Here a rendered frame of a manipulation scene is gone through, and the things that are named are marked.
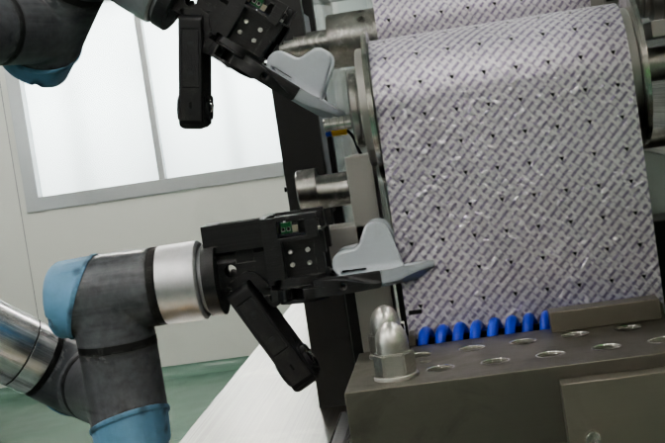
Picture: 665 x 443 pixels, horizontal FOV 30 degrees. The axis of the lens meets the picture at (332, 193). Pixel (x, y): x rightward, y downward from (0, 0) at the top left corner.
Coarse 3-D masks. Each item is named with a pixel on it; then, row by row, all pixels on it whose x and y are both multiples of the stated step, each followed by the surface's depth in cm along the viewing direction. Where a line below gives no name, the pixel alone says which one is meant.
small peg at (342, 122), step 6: (324, 120) 119; (330, 120) 119; (336, 120) 119; (342, 120) 119; (348, 120) 119; (324, 126) 119; (330, 126) 119; (336, 126) 119; (342, 126) 119; (348, 126) 119
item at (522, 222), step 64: (576, 128) 113; (448, 192) 114; (512, 192) 114; (576, 192) 113; (640, 192) 113; (448, 256) 115; (512, 256) 114; (576, 256) 114; (640, 256) 113; (448, 320) 115
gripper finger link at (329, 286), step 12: (348, 276) 113; (360, 276) 113; (372, 276) 112; (300, 288) 114; (312, 288) 112; (324, 288) 112; (336, 288) 112; (348, 288) 112; (360, 288) 112; (372, 288) 112
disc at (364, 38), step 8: (360, 40) 117; (368, 40) 121; (368, 64) 116; (368, 72) 114; (368, 80) 114; (368, 88) 114; (368, 96) 113; (368, 104) 113; (368, 112) 114; (376, 128) 114; (376, 136) 114; (376, 144) 115; (376, 152) 115; (384, 176) 118
